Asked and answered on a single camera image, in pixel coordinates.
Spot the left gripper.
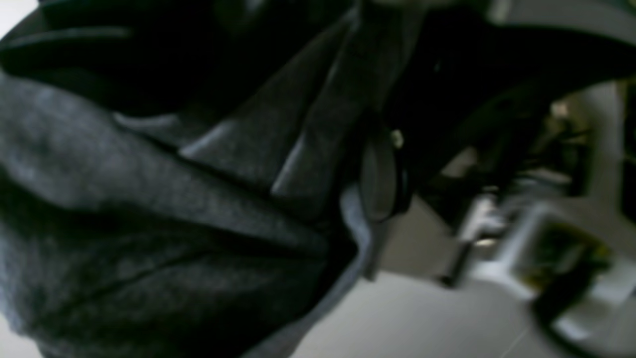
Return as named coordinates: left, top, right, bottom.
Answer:
left=437, top=169, right=635, bottom=344

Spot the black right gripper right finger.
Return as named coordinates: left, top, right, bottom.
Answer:
left=361, top=0, right=635, bottom=221

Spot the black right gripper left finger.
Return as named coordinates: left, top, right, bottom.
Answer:
left=1, top=0, right=348, bottom=116

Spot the grey T-shirt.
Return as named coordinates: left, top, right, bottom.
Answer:
left=0, top=10, right=398, bottom=358

